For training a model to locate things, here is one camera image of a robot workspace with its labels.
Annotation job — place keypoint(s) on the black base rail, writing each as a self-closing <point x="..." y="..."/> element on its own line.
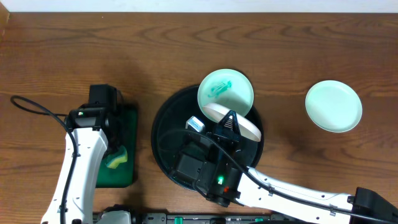
<point x="124" y="214"/>

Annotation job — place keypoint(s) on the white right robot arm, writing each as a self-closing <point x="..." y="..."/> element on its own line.
<point x="230" y="182"/>

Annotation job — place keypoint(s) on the black round tray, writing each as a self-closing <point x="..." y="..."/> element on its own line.
<point x="174" y="113"/>

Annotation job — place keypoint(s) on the black rectangular sponge tray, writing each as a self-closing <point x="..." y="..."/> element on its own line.
<point x="122" y="176"/>

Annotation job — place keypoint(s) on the mint plate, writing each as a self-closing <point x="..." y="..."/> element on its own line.
<point x="226" y="87"/>
<point x="333" y="106"/>

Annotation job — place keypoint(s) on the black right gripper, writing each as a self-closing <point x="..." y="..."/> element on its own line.
<point x="229" y="136"/>

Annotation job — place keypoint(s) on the green sponge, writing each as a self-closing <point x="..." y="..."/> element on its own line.
<point x="112" y="161"/>

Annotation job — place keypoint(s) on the white plate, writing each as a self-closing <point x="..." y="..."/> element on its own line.
<point x="216" y="112"/>

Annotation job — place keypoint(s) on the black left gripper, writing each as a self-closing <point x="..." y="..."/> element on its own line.
<point x="115" y="137"/>

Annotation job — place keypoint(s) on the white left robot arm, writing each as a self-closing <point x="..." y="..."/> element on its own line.
<point x="72" y="201"/>

